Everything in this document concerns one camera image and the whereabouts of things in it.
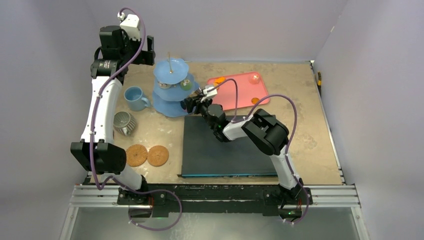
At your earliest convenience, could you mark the blue ceramic mug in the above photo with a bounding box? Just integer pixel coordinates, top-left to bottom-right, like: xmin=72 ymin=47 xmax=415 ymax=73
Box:
xmin=123 ymin=86 xmax=152 ymax=112

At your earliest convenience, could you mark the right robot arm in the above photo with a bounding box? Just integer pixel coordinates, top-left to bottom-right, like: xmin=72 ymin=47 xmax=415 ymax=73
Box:
xmin=180 ymin=95 xmax=301 ymax=204

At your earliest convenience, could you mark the left round woven coaster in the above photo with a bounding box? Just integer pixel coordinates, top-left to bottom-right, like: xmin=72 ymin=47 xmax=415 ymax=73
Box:
xmin=126 ymin=144 xmax=148 ymax=167

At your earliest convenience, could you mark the orange flower cookie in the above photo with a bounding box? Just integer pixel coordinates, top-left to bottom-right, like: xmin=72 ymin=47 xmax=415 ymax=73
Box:
xmin=214 ymin=76 xmax=226 ymax=85

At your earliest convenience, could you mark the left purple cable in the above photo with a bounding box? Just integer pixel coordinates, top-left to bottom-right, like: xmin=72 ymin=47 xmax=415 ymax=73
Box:
xmin=88 ymin=7 xmax=183 ymax=233

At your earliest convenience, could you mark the right round woven coaster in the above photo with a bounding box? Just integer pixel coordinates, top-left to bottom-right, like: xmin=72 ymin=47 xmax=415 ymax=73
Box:
xmin=147 ymin=145 xmax=169 ymax=167

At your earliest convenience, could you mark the pink serving tray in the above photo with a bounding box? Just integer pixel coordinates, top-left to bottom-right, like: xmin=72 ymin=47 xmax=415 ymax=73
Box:
xmin=207 ymin=71 xmax=269 ymax=111

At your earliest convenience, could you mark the orange disc sweet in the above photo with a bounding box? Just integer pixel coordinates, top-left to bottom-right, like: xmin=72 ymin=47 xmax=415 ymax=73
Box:
xmin=251 ymin=97 xmax=260 ymax=105

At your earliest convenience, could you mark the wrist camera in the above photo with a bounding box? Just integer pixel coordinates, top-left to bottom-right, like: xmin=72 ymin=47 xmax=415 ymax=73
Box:
xmin=117 ymin=12 xmax=144 ymax=42
xmin=197 ymin=84 xmax=218 ymax=103

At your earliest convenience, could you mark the blue three-tier cake stand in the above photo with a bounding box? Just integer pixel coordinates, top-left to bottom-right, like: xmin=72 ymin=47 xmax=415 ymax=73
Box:
xmin=152 ymin=56 xmax=199 ymax=118

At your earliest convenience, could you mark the aluminium frame rail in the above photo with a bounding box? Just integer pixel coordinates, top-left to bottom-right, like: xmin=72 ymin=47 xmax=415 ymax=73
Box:
xmin=60 ymin=183 xmax=369 ymax=240

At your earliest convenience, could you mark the grey ribbed cup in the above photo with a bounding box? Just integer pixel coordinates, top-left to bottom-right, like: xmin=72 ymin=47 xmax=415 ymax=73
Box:
xmin=113 ymin=111 xmax=137 ymax=137

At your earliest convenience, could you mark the yellow handled screwdriver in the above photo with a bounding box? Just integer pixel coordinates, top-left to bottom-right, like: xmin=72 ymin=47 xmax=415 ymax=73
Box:
xmin=317 ymin=71 xmax=322 ymax=87

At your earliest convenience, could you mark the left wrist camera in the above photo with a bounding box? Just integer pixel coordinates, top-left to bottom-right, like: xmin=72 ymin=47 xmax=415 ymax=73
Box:
xmin=117 ymin=12 xmax=144 ymax=42

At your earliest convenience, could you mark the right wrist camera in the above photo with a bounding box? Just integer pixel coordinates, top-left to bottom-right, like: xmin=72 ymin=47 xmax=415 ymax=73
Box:
xmin=197 ymin=84 xmax=218 ymax=103

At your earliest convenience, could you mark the round woven coaster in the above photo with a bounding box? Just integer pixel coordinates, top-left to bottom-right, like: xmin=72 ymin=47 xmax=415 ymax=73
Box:
xmin=126 ymin=144 xmax=148 ymax=167
xmin=147 ymin=145 xmax=169 ymax=167

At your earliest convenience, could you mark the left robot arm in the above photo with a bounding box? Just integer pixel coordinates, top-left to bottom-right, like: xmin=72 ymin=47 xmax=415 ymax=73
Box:
xmin=70 ymin=25 xmax=155 ymax=205

